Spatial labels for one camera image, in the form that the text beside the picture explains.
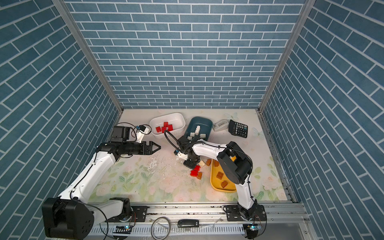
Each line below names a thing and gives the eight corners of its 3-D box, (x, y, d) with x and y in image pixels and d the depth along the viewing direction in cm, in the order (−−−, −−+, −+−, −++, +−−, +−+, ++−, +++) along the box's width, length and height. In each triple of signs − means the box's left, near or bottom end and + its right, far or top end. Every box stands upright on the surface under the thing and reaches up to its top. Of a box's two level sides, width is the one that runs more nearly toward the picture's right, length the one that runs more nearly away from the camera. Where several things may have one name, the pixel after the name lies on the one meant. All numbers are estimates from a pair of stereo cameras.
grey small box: (215, 132, 108) (215, 130, 105) (211, 126, 111) (211, 123, 109) (230, 127, 111) (230, 124, 109) (225, 120, 115) (225, 118, 113)
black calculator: (227, 134, 109) (228, 131, 106) (228, 122, 116) (229, 119, 113) (246, 138, 107) (247, 135, 104) (246, 126, 114) (247, 122, 111)
